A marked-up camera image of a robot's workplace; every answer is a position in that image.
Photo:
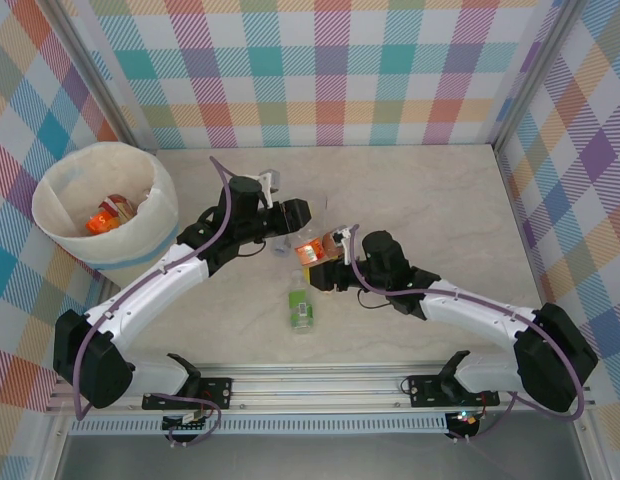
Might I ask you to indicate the red label cola bottle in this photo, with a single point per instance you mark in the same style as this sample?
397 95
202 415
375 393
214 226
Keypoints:
310 250

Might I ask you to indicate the green label plastic bottle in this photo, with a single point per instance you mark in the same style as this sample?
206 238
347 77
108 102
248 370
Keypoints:
301 310

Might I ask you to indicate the orange label plastic bottle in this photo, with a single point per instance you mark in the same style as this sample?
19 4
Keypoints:
101 221

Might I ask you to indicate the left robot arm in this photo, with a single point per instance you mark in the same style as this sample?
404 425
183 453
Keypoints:
150 285

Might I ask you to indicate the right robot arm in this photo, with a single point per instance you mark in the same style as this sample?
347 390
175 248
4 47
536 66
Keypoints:
470 305

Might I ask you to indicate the white round bin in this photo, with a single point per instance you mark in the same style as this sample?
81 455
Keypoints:
65 170

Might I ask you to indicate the right circuit board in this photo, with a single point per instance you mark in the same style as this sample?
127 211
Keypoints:
465 419

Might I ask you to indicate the circuit board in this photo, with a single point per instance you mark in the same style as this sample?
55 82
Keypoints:
465 419
182 422

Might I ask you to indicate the left circuit board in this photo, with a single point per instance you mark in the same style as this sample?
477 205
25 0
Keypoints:
182 422

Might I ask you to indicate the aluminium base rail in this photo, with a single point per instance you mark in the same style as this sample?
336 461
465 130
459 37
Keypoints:
315 387

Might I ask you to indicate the aluminium left frame post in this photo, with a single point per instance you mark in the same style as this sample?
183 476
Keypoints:
111 85

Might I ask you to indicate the aluminium frame post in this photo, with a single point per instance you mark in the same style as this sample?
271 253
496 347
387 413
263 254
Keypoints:
533 75
111 85

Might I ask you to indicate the aluminium right frame post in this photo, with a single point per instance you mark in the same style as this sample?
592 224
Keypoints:
533 75

